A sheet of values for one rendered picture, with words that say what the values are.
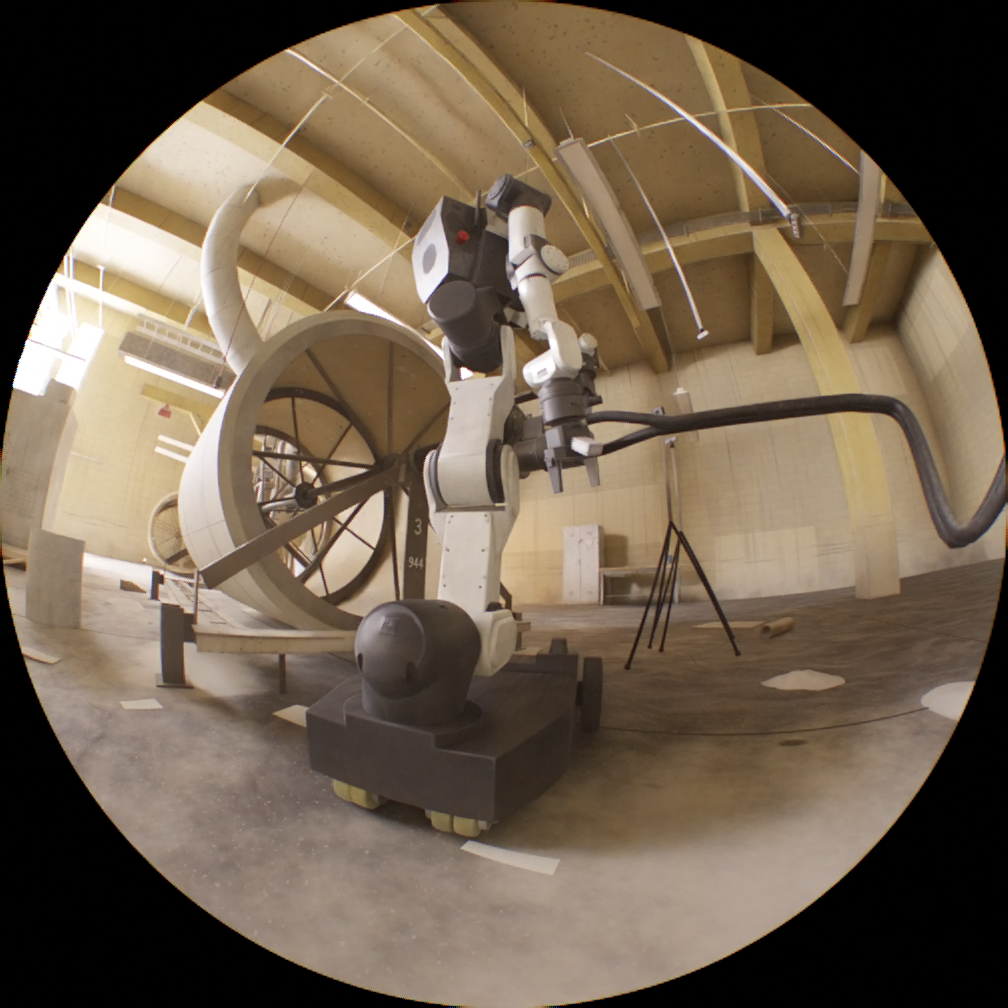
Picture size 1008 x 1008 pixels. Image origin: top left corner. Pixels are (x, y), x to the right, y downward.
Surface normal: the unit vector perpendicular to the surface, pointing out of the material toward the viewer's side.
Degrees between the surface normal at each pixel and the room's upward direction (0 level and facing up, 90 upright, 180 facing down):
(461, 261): 120
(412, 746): 90
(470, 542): 82
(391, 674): 87
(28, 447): 90
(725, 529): 90
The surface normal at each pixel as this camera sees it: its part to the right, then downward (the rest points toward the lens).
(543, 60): -0.02, 0.97
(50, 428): 0.83, -0.11
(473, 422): -0.22, -0.38
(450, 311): -0.22, -0.10
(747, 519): -0.55, -0.21
